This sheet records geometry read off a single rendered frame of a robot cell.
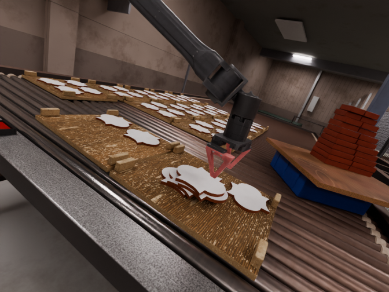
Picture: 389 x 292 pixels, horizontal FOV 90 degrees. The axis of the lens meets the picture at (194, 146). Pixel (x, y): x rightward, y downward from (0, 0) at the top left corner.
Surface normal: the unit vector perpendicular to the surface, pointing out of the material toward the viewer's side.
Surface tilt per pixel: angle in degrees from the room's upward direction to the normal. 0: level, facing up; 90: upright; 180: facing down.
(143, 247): 0
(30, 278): 0
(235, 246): 0
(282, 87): 90
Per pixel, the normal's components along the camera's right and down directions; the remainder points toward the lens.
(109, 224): 0.29, -0.90
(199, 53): -0.14, 0.37
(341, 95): -0.56, 0.11
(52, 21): 0.77, 0.43
